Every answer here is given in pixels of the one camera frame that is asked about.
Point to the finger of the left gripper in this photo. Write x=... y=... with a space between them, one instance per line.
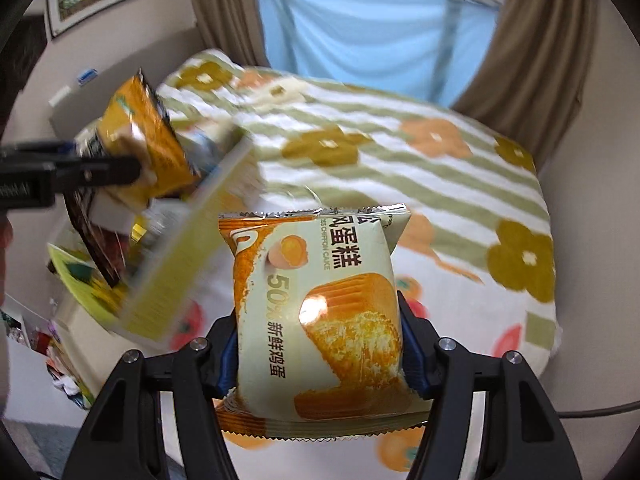
x=88 y=172
x=39 y=151

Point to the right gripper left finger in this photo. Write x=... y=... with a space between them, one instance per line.
x=150 y=401

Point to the yellow chip bag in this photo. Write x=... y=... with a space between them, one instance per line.
x=135 y=123

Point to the brown gold snack bag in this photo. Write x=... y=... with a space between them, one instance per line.
x=104 y=225

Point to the green cardboard box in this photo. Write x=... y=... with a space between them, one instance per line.
x=163 y=299

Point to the chiffon cake packet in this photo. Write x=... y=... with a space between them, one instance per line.
x=318 y=324

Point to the grey bed headboard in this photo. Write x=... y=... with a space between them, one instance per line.
x=157 y=61

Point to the blue item on headboard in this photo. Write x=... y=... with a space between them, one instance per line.
x=86 y=76

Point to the left brown curtain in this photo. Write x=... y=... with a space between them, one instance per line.
x=234 y=27

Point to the brown curtain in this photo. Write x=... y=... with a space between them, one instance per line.
x=234 y=27
x=529 y=86

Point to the floral striped quilt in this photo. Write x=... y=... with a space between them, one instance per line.
x=472 y=194

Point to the light blue window sheet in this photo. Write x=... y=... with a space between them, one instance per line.
x=429 y=50

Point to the right brown curtain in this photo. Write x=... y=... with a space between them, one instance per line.
x=529 y=86

